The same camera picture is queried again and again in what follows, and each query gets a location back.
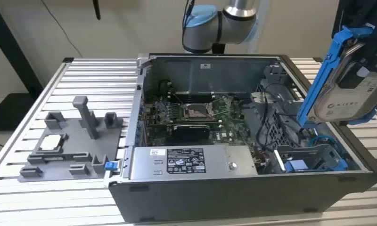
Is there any grey parts rack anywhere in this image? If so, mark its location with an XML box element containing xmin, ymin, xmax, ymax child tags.
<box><xmin>18</xmin><ymin>96</ymin><xmax>126</xmax><ymax>183</ymax></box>

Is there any grey metal drive cage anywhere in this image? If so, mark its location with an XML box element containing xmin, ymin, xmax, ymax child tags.
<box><xmin>242</xmin><ymin>77</ymin><xmax>322</xmax><ymax>151</ymax></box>

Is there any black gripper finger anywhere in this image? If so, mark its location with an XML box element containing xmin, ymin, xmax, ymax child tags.
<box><xmin>338</xmin><ymin>61</ymin><xmax>371</xmax><ymax>89</ymax></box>

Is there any silver CPU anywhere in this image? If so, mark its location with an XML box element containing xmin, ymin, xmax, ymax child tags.
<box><xmin>40</xmin><ymin>135</ymin><xmax>66</xmax><ymax>151</ymax></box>

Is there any black stand base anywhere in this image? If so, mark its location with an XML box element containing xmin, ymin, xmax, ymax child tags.
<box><xmin>0</xmin><ymin>93</ymin><xmax>36</xmax><ymax>131</ymax></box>

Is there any CPU socket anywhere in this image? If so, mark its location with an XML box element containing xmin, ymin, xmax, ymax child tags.
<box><xmin>183</xmin><ymin>103</ymin><xmax>218</xmax><ymax>120</ymax></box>

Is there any black graphics card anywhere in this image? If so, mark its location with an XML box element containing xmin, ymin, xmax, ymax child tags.
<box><xmin>151</xmin><ymin>123</ymin><xmax>222</xmax><ymax>145</ymax></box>

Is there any long black wire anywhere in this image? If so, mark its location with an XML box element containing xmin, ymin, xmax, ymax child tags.
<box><xmin>258</xmin><ymin>83</ymin><xmax>283</xmax><ymax>151</ymax></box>

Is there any hard disk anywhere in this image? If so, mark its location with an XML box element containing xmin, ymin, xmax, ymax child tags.
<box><xmin>284</xmin><ymin>161</ymin><xmax>338</xmax><ymax>172</ymax></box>
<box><xmin>298</xmin><ymin>23</ymin><xmax>377</xmax><ymax>125</ymax></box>

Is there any silver power supply unit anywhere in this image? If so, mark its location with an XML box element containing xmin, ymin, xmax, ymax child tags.
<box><xmin>128</xmin><ymin>145</ymin><xmax>259</xmax><ymax>178</ymax></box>

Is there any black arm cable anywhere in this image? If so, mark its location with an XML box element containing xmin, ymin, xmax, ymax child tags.
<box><xmin>183</xmin><ymin>0</ymin><xmax>196</xmax><ymax>29</ymax></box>

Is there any blue disk wire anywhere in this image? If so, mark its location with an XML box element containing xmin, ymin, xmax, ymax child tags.
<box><xmin>310</xmin><ymin>133</ymin><xmax>338</xmax><ymax>154</ymax></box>

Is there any thin black wall cable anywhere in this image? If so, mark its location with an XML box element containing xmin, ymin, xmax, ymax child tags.
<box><xmin>40</xmin><ymin>0</ymin><xmax>84</xmax><ymax>58</ymax></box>

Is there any black slanted stand post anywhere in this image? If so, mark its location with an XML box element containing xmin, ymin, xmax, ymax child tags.
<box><xmin>0</xmin><ymin>0</ymin><xmax>46</xmax><ymax>99</ymax></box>

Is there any black open PC case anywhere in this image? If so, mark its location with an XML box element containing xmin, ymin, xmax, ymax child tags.
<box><xmin>103</xmin><ymin>53</ymin><xmax>377</xmax><ymax>223</ymax></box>

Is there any green motherboard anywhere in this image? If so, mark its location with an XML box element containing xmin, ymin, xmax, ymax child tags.
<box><xmin>143</xmin><ymin>94</ymin><xmax>255</xmax><ymax>148</ymax></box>

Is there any blue case latch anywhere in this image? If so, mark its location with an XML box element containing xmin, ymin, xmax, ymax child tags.
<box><xmin>103</xmin><ymin>161</ymin><xmax>120</xmax><ymax>172</ymax></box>

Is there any black hanging antenna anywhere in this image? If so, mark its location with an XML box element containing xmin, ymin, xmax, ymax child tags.
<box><xmin>92</xmin><ymin>0</ymin><xmax>102</xmax><ymax>21</ymax></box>

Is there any black disk wire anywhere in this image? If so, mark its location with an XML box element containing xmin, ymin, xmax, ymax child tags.
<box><xmin>279</xmin><ymin>113</ymin><xmax>318</xmax><ymax>137</ymax></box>

